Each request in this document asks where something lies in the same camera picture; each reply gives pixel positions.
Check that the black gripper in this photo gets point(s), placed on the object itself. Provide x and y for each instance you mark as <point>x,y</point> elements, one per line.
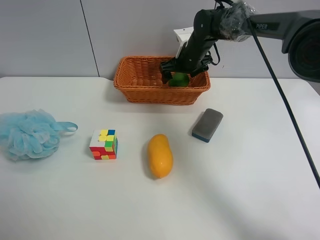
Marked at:
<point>193,59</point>

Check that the green lemon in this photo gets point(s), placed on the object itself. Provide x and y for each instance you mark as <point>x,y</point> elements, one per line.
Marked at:
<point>179,79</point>

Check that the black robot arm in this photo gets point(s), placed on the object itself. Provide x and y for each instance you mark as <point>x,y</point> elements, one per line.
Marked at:
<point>299,32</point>

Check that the orange wicker basket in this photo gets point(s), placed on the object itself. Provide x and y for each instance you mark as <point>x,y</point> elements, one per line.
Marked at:
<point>140,80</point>

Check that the grey blue board eraser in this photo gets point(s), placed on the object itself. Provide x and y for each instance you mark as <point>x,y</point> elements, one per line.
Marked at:
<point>207,124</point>

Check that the yellow mango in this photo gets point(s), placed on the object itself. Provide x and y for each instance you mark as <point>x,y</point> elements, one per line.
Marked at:
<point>160,156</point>

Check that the colourful puzzle cube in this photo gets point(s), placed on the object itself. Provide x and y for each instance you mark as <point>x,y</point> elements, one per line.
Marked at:
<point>104,144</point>

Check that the blue mesh bath sponge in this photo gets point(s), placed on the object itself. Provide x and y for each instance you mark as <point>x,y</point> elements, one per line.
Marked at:
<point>31,135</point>

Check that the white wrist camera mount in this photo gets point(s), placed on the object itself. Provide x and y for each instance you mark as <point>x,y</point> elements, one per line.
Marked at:
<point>182,36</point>

